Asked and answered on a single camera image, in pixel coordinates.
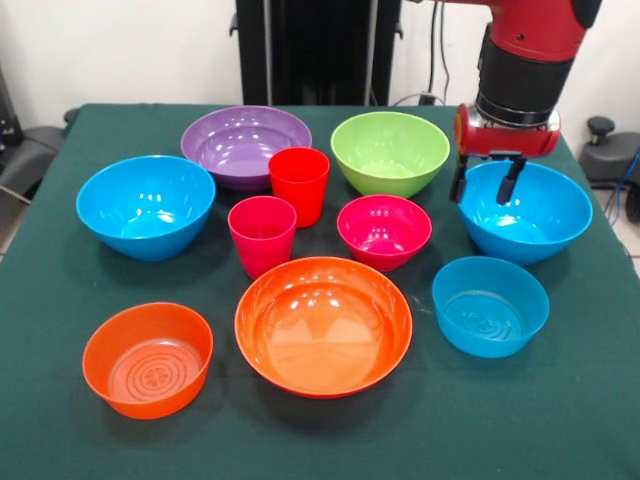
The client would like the red plastic cup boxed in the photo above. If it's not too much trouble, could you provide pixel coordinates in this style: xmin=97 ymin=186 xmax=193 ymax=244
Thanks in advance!
xmin=268 ymin=146 xmax=331 ymax=229

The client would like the pink plastic cup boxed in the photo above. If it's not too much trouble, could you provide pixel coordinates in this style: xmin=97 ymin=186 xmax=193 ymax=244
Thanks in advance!
xmin=227 ymin=195 xmax=298 ymax=281

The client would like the large orange plastic bowl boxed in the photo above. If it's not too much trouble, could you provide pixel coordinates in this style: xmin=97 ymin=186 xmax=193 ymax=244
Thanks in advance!
xmin=234 ymin=256 xmax=414 ymax=400

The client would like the dark green tablecloth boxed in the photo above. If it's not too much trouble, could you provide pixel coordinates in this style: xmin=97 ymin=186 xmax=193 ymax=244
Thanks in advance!
xmin=0 ymin=102 xmax=640 ymax=480

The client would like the pink plastic bowl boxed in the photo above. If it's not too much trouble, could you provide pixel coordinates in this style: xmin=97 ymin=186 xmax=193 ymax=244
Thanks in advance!
xmin=336 ymin=194 xmax=433 ymax=273

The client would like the large blue plastic bowl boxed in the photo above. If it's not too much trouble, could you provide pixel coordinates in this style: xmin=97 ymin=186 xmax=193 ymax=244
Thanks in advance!
xmin=75 ymin=154 xmax=217 ymax=263
xmin=457 ymin=160 xmax=594 ymax=267

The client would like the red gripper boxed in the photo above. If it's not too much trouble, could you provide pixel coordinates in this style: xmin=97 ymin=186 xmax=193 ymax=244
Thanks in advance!
xmin=448 ymin=103 xmax=562 ymax=206

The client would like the black stand base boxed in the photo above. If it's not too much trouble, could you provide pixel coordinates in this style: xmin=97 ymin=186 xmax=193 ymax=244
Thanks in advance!
xmin=579 ymin=115 xmax=640 ymax=189
xmin=0 ymin=124 xmax=66 ymax=194

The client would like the green plastic bowl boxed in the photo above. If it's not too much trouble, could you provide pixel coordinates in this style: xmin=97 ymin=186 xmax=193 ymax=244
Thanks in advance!
xmin=329 ymin=111 xmax=451 ymax=199

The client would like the blue cable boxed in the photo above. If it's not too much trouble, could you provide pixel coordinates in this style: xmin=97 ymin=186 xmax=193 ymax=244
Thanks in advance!
xmin=606 ymin=149 xmax=640 ymax=222

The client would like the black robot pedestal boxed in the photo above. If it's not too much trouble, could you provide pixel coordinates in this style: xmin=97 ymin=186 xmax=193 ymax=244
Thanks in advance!
xmin=229 ymin=0 xmax=401 ymax=107

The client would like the small orange flat-bottomed bowl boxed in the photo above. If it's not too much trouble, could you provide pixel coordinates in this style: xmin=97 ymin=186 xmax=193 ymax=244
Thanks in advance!
xmin=81 ymin=301 xmax=215 ymax=420

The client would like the purple plastic bowl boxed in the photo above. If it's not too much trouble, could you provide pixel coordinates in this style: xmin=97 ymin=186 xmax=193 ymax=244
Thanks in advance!
xmin=180 ymin=105 xmax=313 ymax=193

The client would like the small blue flat-bottomed bowl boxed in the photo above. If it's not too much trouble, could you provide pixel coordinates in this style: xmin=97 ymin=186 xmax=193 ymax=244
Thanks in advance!
xmin=431 ymin=255 xmax=551 ymax=360

